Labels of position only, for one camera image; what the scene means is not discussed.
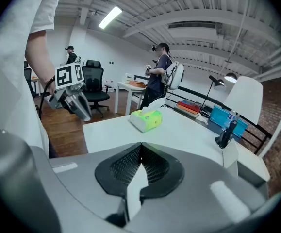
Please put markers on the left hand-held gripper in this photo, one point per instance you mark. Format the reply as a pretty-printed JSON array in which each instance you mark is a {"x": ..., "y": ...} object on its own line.
[{"x": 66, "y": 78}]

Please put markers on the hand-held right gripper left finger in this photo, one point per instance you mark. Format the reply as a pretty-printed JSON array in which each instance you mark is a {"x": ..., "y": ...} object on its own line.
[{"x": 82, "y": 178}]

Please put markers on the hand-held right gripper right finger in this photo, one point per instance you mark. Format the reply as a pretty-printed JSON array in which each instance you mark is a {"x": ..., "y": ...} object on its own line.
[{"x": 198, "y": 183}]

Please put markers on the yellow-green item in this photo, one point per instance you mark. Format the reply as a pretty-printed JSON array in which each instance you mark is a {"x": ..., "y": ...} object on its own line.
[{"x": 146, "y": 120}]

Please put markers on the person's left forearm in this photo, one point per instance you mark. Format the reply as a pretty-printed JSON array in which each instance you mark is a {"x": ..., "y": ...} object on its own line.
[{"x": 37, "y": 57}]

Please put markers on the person's left hand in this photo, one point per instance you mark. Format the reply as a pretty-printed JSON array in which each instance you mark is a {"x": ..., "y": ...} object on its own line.
[{"x": 48, "y": 87}]

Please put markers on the black office chair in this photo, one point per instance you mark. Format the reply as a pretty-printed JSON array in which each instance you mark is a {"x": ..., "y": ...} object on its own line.
[
  {"x": 94, "y": 86},
  {"x": 28, "y": 79}
]

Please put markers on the white desk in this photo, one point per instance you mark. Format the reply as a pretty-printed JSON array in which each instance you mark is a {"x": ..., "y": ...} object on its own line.
[{"x": 128, "y": 88}]

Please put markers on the small white box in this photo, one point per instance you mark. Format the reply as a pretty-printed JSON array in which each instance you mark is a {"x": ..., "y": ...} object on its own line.
[{"x": 128, "y": 77}]

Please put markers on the orange flat box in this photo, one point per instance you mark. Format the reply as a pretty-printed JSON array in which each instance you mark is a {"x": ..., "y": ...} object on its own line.
[{"x": 137, "y": 84}]

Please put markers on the blue plastic bin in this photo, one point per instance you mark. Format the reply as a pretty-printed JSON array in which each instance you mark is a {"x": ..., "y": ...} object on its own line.
[{"x": 218, "y": 116}]

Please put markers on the clear water bottle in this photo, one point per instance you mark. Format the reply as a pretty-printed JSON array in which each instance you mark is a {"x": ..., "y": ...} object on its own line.
[{"x": 230, "y": 118}]

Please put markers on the black metal railing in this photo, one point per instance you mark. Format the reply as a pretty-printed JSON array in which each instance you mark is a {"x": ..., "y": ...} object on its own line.
[{"x": 261, "y": 145}]

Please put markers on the orange folder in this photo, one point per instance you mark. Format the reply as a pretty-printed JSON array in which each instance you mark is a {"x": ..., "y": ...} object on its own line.
[{"x": 185, "y": 110}]

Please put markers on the person's white shirt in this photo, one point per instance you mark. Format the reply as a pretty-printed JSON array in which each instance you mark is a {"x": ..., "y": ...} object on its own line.
[{"x": 16, "y": 45}]

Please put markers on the long ceiling light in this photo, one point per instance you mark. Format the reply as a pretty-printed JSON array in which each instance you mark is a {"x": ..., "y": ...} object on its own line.
[{"x": 110, "y": 17}]

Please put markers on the white lamp shade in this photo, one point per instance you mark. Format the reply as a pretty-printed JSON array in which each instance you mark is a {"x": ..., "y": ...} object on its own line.
[{"x": 245, "y": 98}]

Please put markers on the black desk lamp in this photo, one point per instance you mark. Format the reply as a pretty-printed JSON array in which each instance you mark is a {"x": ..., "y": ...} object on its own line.
[{"x": 218, "y": 82}]

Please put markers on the black pendant lamp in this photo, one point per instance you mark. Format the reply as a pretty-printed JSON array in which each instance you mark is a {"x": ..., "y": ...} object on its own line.
[{"x": 231, "y": 77}]

